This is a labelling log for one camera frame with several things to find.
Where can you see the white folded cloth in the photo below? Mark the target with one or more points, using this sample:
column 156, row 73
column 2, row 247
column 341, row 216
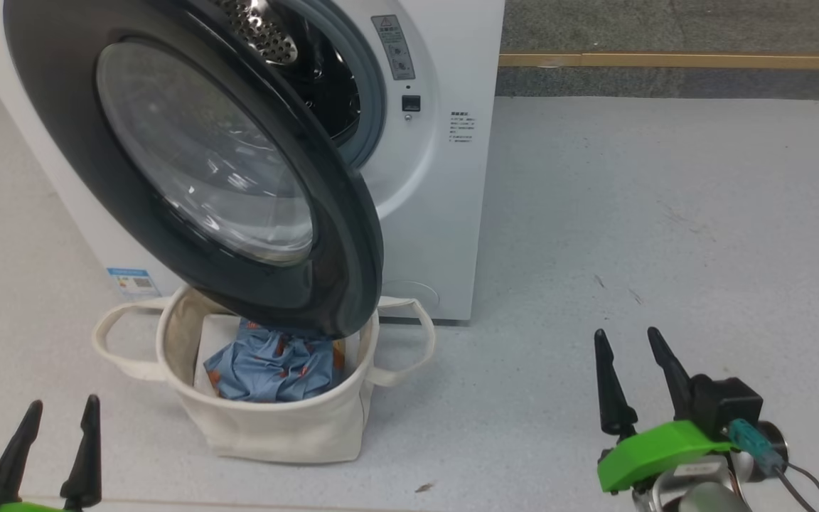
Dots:
column 214, row 345

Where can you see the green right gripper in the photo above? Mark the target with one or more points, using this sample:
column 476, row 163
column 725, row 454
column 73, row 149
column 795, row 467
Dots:
column 655, row 448

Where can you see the blue energy label sticker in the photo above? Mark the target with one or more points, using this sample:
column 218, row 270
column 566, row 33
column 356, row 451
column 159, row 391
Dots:
column 134, row 282

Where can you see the white front-load washing machine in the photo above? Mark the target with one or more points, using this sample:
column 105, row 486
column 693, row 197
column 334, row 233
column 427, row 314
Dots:
column 438, row 213

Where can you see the cream canvas laundry basket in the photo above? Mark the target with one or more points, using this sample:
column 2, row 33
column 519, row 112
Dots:
column 274, row 427

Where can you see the blue patterned garment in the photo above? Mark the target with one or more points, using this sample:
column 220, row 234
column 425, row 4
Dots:
column 274, row 370

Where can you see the round washing machine door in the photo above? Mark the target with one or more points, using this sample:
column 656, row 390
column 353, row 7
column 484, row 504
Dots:
column 331, row 249

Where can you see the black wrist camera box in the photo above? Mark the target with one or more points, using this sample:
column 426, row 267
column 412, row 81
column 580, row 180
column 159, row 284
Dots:
column 726, row 402

